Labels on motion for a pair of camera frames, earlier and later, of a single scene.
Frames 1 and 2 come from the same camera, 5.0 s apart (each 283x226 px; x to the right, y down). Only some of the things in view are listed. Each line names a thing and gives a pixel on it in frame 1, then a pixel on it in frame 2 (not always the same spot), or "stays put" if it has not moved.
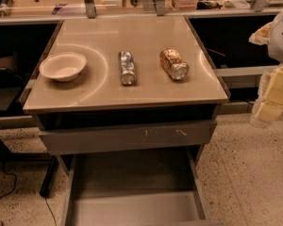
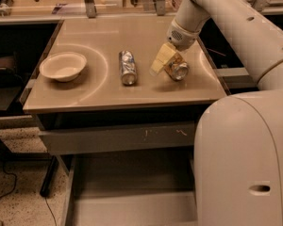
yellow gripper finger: x=274 y=95 -> x=183 y=39
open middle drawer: x=150 y=189 stays put
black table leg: x=49 y=176 stays put
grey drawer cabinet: x=126 y=104 stays put
